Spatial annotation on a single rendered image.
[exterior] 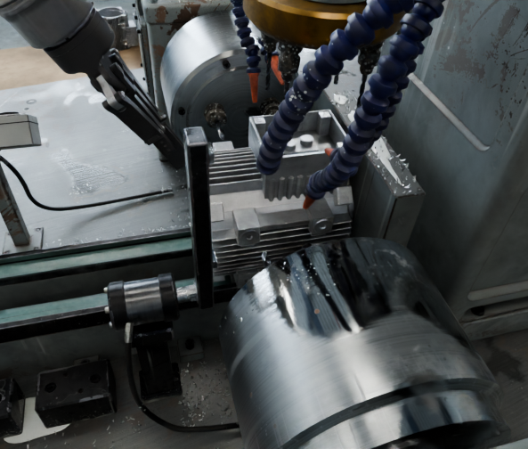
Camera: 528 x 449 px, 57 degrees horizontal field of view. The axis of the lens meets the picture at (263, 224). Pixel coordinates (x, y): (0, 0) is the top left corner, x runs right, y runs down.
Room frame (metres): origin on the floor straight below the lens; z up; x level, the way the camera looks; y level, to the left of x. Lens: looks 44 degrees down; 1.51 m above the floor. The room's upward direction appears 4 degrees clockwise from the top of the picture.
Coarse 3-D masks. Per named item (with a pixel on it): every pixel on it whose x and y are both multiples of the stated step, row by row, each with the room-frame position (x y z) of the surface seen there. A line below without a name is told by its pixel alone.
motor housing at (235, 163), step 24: (216, 168) 0.52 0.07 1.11; (240, 168) 0.53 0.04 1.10; (216, 192) 0.49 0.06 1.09; (240, 192) 0.50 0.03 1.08; (264, 216) 0.47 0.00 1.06; (288, 216) 0.48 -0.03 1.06; (336, 216) 0.50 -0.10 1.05; (216, 240) 0.44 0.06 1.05; (264, 240) 0.45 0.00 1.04; (288, 240) 0.46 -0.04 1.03; (312, 240) 0.48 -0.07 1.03; (240, 264) 0.44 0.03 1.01
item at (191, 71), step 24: (192, 24) 0.87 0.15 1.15; (216, 24) 0.85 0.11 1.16; (168, 48) 0.86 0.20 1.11; (192, 48) 0.79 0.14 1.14; (216, 48) 0.76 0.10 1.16; (240, 48) 0.76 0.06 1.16; (168, 72) 0.80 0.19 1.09; (192, 72) 0.73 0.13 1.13; (216, 72) 0.74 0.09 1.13; (240, 72) 0.75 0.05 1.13; (264, 72) 0.76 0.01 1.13; (168, 96) 0.76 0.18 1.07; (192, 96) 0.73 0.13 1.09; (216, 96) 0.73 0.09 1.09; (240, 96) 0.75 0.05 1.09; (264, 96) 0.76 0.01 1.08; (192, 120) 0.72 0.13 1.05; (216, 120) 0.70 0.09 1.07; (240, 120) 0.75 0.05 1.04; (240, 144) 0.75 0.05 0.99
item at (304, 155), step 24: (264, 120) 0.58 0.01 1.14; (312, 120) 0.61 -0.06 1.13; (336, 120) 0.59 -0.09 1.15; (288, 144) 0.54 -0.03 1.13; (312, 144) 0.56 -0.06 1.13; (336, 144) 0.58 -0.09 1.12; (288, 168) 0.50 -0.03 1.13; (312, 168) 0.51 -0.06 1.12; (264, 192) 0.49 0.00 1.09; (288, 192) 0.50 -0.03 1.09
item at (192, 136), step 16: (192, 128) 0.39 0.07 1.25; (192, 144) 0.37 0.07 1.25; (208, 144) 0.39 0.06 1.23; (192, 160) 0.37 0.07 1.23; (208, 160) 0.37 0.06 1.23; (192, 176) 0.37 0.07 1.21; (208, 176) 0.37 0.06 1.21; (192, 192) 0.37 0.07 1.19; (208, 192) 0.37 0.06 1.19; (192, 208) 0.37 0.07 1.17; (208, 208) 0.37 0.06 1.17; (192, 224) 0.37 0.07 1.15; (208, 224) 0.37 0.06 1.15; (192, 240) 0.38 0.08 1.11; (208, 240) 0.37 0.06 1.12; (192, 256) 0.39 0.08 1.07; (208, 256) 0.37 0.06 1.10; (208, 272) 0.37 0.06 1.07; (192, 288) 0.38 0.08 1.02; (208, 288) 0.37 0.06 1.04; (208, 304) 0.37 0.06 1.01
